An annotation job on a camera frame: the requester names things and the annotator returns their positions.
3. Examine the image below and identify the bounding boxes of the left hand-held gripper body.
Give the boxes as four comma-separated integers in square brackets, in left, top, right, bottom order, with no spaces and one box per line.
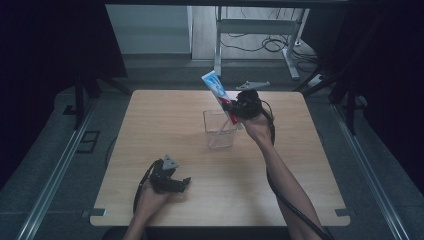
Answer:
[148,154,181,195]

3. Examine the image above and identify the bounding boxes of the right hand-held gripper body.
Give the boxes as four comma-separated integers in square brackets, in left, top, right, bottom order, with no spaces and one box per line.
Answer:
[231,80,272,120]

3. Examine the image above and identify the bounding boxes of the blue and red toothpaste tube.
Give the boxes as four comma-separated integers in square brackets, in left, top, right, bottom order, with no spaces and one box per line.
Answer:
[200,69,244,131]

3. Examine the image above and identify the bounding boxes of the clear plastic container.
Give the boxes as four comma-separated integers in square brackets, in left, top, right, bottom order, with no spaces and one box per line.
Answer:
[202,109,238,150]

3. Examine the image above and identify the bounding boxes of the person's left hand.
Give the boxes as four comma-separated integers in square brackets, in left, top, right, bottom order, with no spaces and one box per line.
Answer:
[134,184,175,218]

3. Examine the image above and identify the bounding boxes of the person's right hand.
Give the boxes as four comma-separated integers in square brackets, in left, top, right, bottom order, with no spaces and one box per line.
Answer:
[240,105,276,145]

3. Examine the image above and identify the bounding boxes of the black metal stand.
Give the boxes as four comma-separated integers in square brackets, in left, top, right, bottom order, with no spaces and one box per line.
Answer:
[73,68,133,131]
[292,64,359,136]

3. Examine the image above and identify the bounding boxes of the white panel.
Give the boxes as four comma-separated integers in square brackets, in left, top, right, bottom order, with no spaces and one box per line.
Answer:
[105,4,194,55]

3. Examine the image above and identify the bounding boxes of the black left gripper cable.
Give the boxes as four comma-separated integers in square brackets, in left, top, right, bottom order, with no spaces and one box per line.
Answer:
[132,159,164,215]

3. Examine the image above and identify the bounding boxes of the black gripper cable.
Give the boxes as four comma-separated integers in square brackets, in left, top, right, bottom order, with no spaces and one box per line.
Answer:
[132,159,164,215]
[259,99,334,240]

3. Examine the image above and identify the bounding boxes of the black floor cables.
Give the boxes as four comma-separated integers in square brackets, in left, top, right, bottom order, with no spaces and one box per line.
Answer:
[222,7,320,73]

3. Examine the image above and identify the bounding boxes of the white metal desk frame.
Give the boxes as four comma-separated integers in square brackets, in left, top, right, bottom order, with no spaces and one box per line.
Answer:
[213,5,312,81]

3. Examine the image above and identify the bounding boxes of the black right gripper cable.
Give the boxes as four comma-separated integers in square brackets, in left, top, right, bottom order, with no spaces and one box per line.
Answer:
[259,99,334,240]

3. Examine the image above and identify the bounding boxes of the aluminium floor rail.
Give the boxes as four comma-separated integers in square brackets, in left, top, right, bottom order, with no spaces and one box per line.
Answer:
[15,99,98,240]
[331,103,413,240]

